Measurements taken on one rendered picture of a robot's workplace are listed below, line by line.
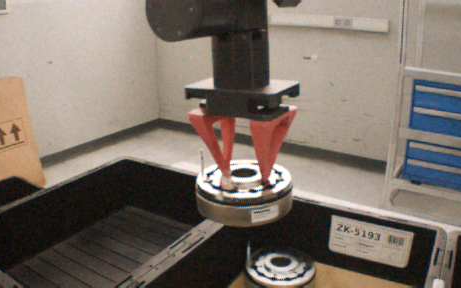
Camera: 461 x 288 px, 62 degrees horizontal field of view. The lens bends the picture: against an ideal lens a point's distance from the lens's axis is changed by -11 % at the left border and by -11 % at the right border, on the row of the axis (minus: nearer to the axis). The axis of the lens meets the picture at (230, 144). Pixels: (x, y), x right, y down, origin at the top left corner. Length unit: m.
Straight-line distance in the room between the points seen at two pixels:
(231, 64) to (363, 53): 2.88
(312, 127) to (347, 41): 0.76
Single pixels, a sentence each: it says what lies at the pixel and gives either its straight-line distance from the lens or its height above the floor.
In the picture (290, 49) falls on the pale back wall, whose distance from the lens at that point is 3.48.
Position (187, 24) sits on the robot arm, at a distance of 0.34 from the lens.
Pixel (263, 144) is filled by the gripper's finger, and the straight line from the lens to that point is 0.41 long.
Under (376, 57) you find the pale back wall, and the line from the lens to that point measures 3.24.
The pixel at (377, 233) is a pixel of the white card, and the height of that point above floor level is 0.91.
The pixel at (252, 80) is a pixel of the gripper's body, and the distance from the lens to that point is 0.41.
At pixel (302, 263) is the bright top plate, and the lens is 0.63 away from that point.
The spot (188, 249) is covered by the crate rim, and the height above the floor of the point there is 0.93.
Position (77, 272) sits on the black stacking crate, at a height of 0.83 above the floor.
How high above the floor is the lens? 1.21
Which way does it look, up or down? 18 degrees down
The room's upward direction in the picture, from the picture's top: straight up
